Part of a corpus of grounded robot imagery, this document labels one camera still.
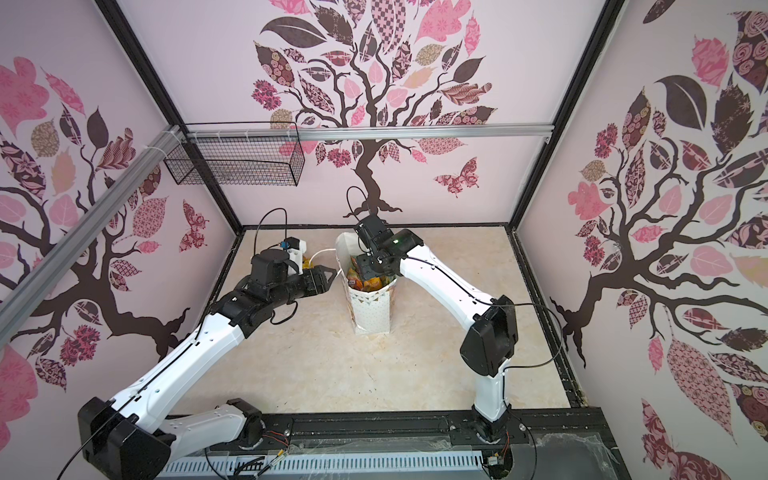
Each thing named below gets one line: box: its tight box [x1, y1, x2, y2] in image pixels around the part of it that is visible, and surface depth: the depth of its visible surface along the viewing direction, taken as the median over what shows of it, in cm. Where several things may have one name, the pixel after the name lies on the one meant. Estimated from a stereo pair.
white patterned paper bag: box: [336, 232, 398, 335], surface depth 78 cm
